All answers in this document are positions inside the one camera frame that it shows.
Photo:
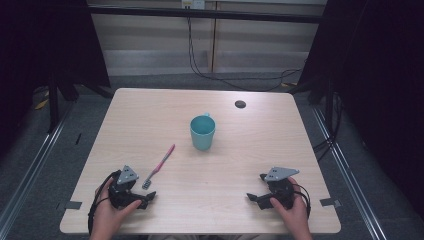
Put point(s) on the teal cup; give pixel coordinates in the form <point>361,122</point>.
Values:
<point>202,133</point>

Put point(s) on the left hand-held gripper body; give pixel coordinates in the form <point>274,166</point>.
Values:
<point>126,175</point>

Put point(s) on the black metal stand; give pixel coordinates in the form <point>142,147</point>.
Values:
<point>330,106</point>
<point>53,106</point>

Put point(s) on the white wall outlet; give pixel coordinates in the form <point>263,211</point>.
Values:
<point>193,3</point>

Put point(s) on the grey tape strip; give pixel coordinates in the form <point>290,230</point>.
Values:
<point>330,202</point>
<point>73,205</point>

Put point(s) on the pink toothbrush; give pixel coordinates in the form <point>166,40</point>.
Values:
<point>160,164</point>

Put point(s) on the black curtain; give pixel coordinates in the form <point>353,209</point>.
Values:
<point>40,46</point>
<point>376,83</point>

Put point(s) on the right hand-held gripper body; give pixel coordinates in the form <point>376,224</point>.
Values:
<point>281,191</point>

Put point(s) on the dark round table grommet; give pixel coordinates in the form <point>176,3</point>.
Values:
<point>240,104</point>

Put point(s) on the metal floor rail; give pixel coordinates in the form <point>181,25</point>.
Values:
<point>350,180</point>
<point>31,173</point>

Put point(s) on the yellow floor tape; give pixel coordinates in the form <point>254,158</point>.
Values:
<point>41,104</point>

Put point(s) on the black horizontal bar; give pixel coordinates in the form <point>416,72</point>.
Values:
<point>206,14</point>

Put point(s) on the person's left hand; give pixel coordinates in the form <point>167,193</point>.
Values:
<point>108,216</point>

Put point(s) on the person's right hand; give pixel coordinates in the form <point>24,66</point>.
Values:
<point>296,216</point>

